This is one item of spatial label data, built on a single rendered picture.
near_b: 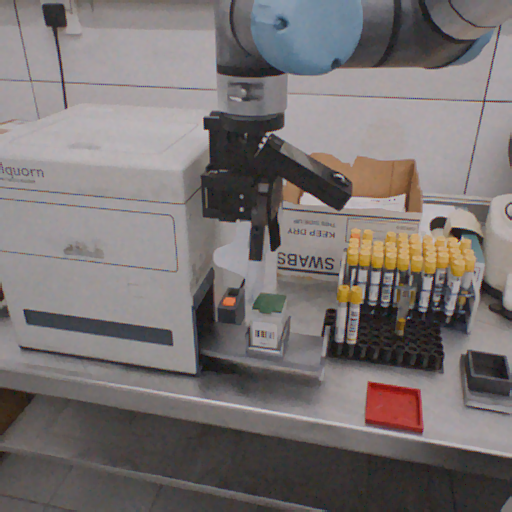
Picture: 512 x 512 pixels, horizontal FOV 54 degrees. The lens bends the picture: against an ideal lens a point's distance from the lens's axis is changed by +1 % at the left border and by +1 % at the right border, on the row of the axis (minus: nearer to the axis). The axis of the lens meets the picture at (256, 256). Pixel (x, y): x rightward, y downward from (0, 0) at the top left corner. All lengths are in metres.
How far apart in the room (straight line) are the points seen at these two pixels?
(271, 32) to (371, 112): 0.77
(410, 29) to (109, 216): 0.38
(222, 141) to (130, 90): 0.74
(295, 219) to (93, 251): 0.37
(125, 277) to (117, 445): 0.88
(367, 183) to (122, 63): 0.62
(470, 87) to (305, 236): 0.48
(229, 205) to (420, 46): 0.25
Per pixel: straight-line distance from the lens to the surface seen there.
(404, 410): 0.69
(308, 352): 0.69
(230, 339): 0.71
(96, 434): 1.52
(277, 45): 0.41
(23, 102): 1.45
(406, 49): 0.48
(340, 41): 0.42
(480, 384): 0.72
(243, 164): 0.57
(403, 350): 0.75
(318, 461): 1.41
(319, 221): 0.87
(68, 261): 0.69
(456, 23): 0.46
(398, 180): 1.13
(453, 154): 1.19
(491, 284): 0.95
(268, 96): 0.53
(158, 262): 0.63
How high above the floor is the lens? 1.35
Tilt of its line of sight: 28 degrees down
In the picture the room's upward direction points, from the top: straight up
